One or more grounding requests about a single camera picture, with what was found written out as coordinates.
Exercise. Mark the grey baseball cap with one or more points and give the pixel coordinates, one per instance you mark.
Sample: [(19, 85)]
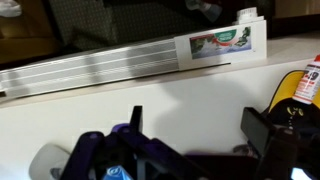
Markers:
[(43, 163)]

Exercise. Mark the white ribbed radiator heater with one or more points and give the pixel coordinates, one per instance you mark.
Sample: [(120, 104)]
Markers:
[(100, 63)]

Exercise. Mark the blue green tennis ball pack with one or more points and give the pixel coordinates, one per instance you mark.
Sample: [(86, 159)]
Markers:
[(116, 173)]

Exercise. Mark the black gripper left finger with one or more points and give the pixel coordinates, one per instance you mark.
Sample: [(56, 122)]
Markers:
[(135, 116)]

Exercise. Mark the translucent spray bottle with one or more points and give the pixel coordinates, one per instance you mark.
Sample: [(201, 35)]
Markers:
[(206, 8)]

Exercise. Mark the white thermostat knob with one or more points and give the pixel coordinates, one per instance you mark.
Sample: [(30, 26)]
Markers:
[(247, 13)]

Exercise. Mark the white crumpled cloth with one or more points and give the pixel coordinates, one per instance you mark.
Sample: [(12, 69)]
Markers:
[(9, 7)]

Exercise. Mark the dark crumpled cloth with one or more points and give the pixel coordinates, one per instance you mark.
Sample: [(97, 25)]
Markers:
[(245, 150)]

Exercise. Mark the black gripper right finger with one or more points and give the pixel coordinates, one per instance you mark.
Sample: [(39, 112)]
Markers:
[(256, 128)]

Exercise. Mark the dark patterned fabric seat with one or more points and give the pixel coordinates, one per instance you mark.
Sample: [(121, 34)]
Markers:
[(133, 20)]

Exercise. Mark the brown cardboard panel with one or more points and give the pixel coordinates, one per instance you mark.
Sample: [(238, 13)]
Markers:
[(26, 43)]

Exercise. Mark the white glue bottle red label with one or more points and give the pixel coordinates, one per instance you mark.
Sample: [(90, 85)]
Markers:
[(308, 83)]

